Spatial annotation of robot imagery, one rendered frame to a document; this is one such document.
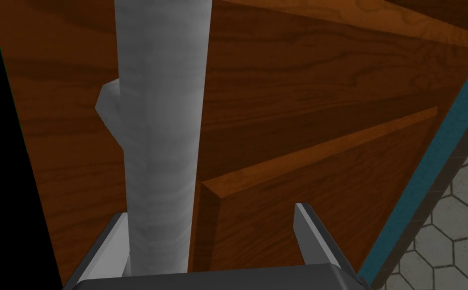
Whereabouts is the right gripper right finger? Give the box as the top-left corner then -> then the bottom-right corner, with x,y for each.
293,202 -> 355,274

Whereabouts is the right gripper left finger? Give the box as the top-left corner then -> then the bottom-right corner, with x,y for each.
75,212 -> 132,283

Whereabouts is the brown wooden door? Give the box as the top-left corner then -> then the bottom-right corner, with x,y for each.
0,0 -> 468,288

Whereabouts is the pale grey bar handle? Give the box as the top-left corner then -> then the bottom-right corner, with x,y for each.
94,0 -> 213,277

